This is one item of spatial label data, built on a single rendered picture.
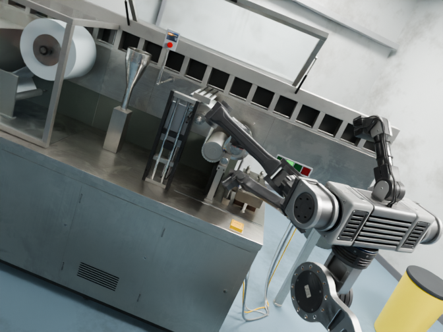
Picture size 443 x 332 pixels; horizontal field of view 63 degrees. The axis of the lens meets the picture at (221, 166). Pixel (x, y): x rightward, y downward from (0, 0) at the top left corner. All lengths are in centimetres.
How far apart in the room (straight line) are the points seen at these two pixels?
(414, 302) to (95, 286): 240
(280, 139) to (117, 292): 137
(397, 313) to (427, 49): 312
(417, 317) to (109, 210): 251
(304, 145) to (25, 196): 169
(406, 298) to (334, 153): 149
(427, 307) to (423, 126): 222
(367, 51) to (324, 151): 301
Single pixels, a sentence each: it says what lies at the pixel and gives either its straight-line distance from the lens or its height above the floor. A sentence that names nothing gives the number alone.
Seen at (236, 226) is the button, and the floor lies 92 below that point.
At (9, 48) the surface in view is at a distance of 221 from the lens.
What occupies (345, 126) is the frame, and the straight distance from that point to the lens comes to 241.
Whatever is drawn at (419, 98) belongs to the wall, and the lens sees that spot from 498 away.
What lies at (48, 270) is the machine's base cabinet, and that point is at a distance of 251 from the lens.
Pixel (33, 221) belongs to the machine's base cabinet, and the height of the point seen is 45.
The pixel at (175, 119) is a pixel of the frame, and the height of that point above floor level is 129.
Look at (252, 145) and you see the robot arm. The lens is 128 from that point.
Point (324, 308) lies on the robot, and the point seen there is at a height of 115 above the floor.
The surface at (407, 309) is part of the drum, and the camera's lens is 345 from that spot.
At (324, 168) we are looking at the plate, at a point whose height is 125.
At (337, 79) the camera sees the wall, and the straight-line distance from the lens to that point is 511.
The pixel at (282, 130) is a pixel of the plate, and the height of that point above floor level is 137.
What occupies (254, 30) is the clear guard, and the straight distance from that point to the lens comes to 206.
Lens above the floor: 183
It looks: 20 degrees down
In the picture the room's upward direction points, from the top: 22 degrees clockwise
